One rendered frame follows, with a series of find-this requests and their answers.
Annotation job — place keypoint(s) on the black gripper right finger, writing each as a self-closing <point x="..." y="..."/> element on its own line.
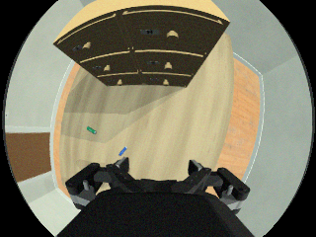
<point x="230" y="190"/>

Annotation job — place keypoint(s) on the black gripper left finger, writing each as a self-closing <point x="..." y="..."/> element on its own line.
<point x="83" y="186"/>

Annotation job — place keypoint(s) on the small tan chest of drawers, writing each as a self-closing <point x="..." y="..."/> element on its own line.
<point x="102" y="8"/>

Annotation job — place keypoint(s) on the dark brown drawer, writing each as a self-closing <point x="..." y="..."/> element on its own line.
<point x="126" y="78"/>
<point x="165" y="79"/>
<point x="103" y="35"/>
<point x="168" y="61"/>
<point x="110" y="63"/>
<point x="147" y="28"/>

